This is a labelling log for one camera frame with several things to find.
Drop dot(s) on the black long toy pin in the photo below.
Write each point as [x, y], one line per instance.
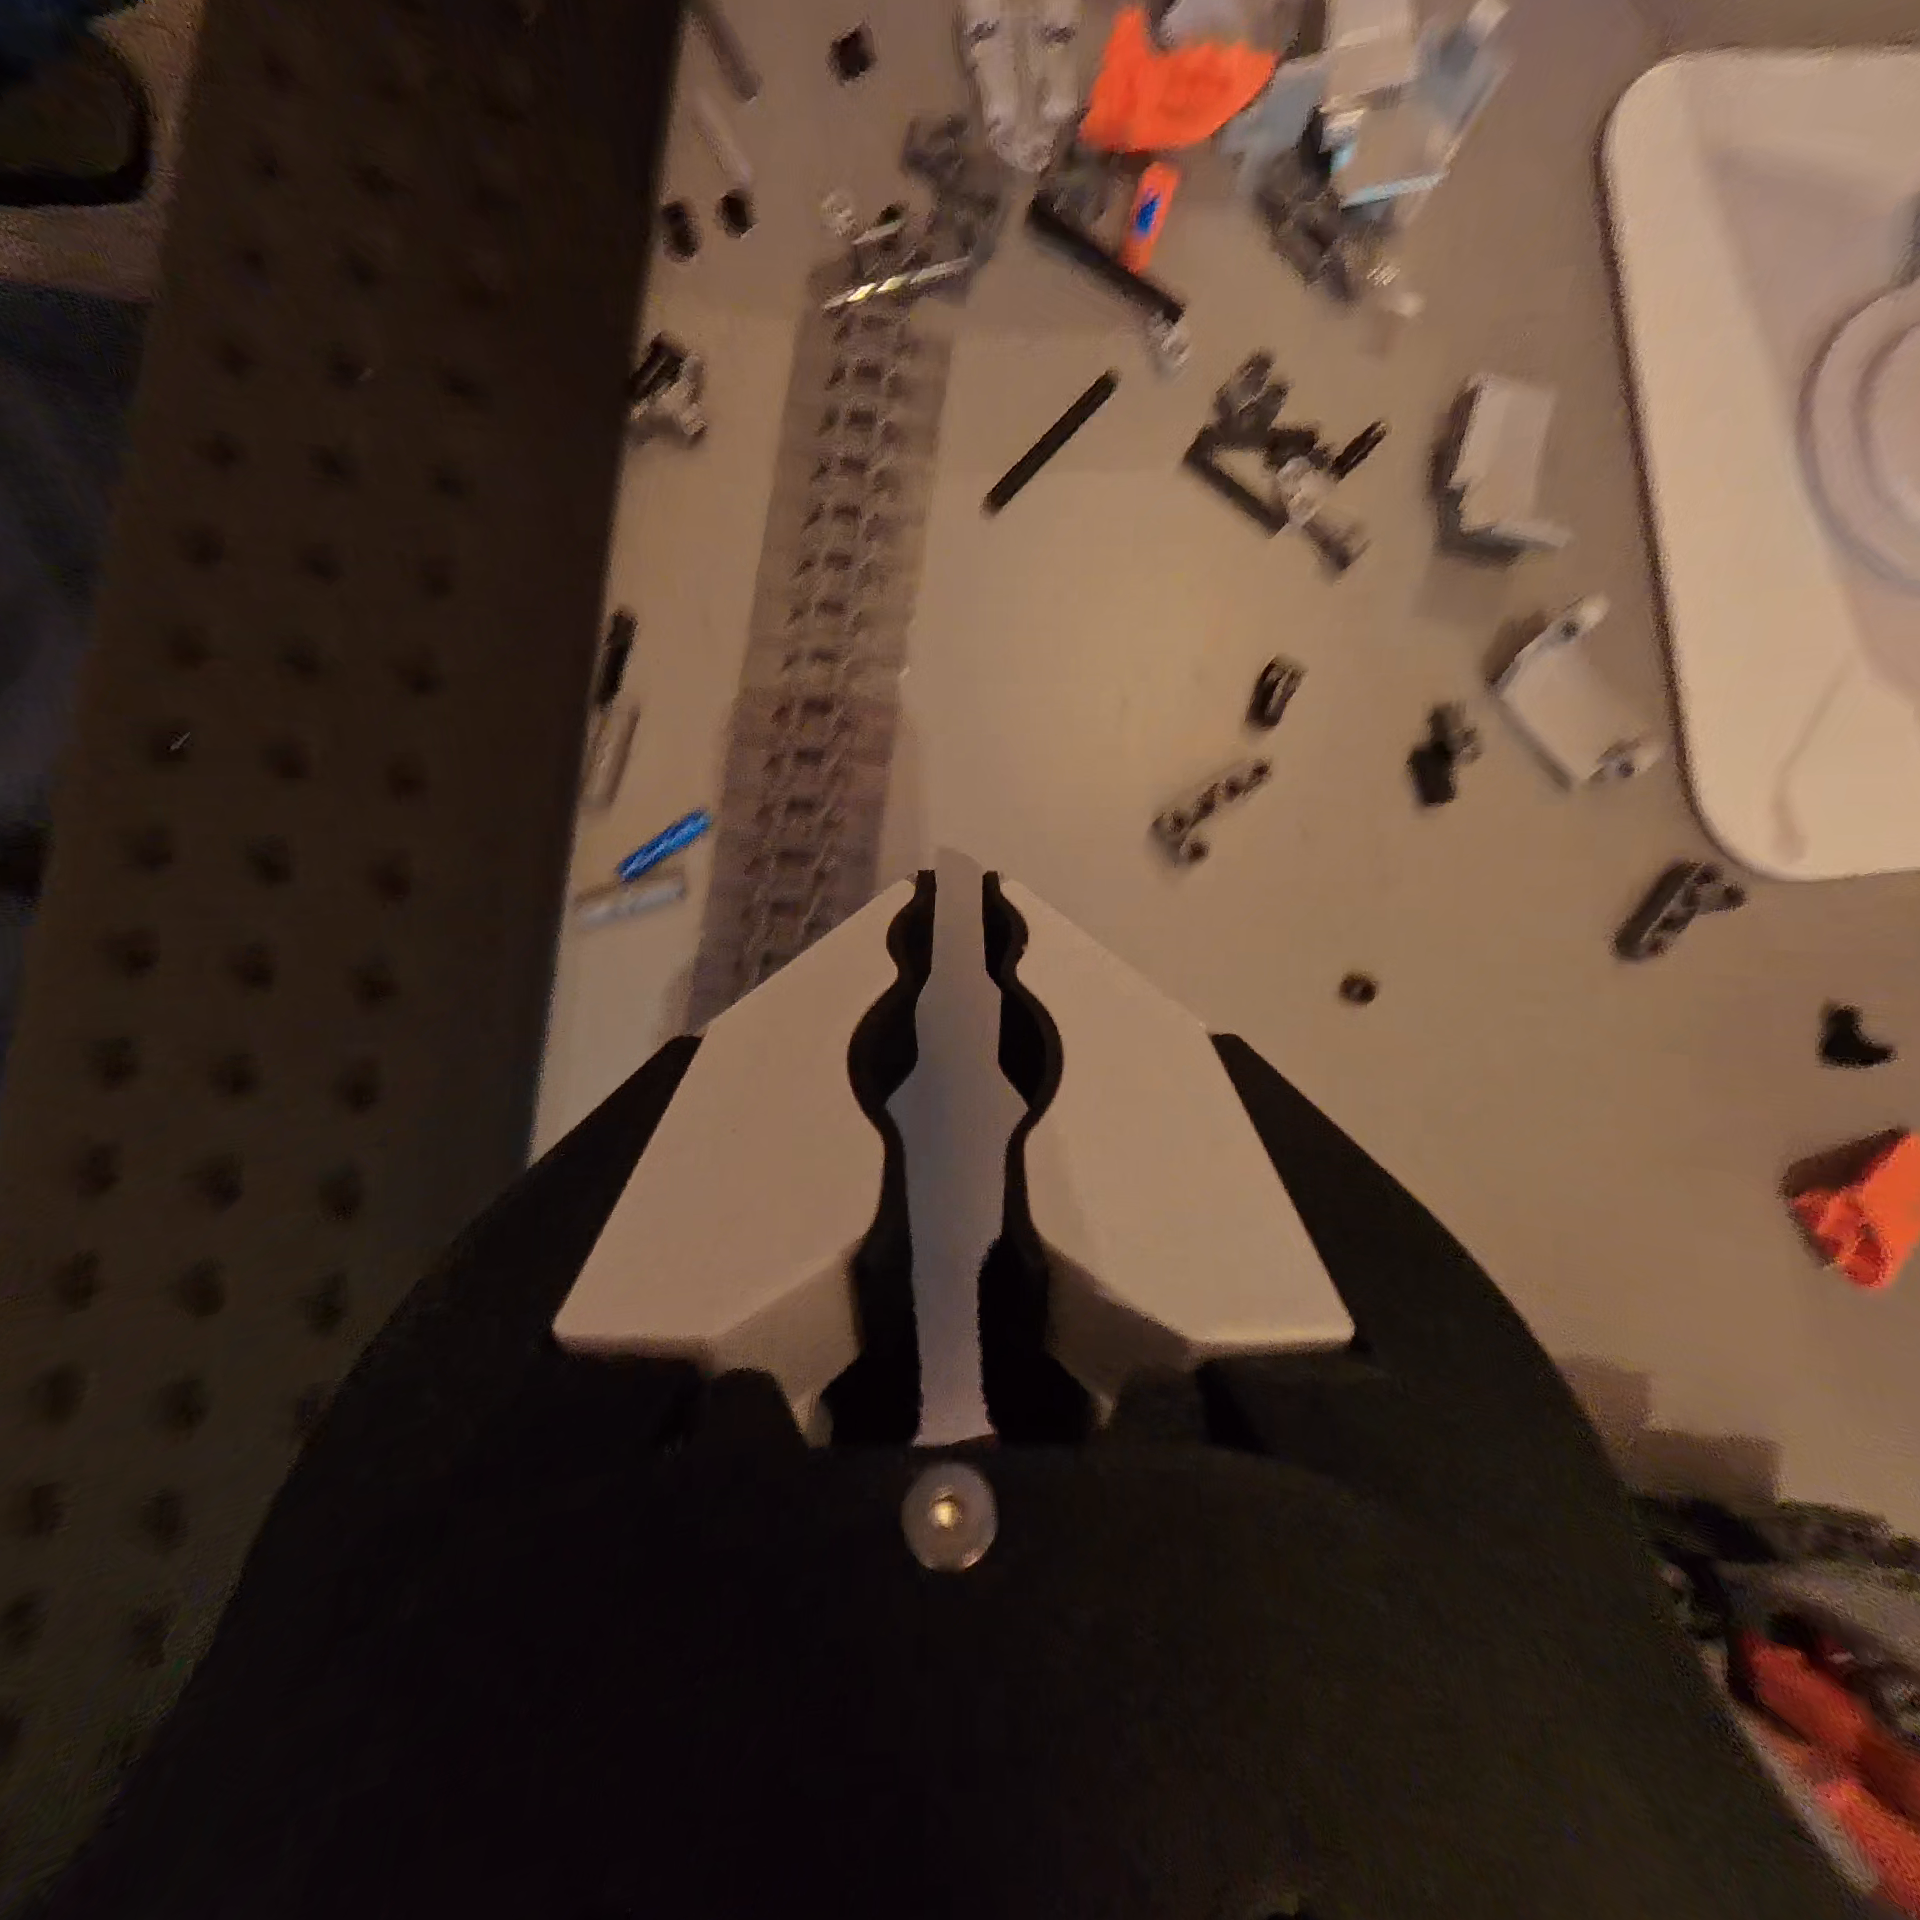
[614, 657]

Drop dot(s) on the pile of small toy parts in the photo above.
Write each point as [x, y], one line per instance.
[1170, 135]

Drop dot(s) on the dark studded panel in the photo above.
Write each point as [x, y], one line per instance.
[330, 750]

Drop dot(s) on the dark grey short bent liftarm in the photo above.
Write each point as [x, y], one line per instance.
[1675, 910]

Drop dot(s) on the black small angled connector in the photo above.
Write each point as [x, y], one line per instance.
[1851, 1038]

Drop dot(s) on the white short rod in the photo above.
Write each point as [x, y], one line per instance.
[715, 135]

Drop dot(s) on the black pin joiner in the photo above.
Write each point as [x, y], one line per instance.
[1275, 694]

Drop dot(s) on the dark grey long bent liftarm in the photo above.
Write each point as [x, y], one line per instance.
[1212, 811]

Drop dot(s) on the orange curved toy piece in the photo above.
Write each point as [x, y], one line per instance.
[1860, 1215]

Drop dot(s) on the light grey holed curved panel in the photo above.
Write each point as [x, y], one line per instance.
[1500, 475]

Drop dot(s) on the black axle rod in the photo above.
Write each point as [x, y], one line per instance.
[1236, 477]
[1050, 440]

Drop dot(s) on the black axle pin connector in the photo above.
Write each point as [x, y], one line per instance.
[1443, 750]

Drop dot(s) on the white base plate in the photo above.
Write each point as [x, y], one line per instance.
[1723, 452]

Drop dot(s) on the blue toy pin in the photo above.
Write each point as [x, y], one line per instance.
[662, 849]

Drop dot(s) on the grey connector tube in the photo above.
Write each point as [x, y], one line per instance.
[629, 901]
[611, 755]

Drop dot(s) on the toy vehicle with orange wheels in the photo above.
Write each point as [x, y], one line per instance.
[1800, 1694]

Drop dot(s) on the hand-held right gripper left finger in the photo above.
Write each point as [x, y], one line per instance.
[720, 1201]

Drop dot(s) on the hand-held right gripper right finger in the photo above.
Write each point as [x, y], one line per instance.
[1184, 1201]

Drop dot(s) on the grey metal disc bracket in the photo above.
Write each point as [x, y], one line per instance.
[1874, 436]

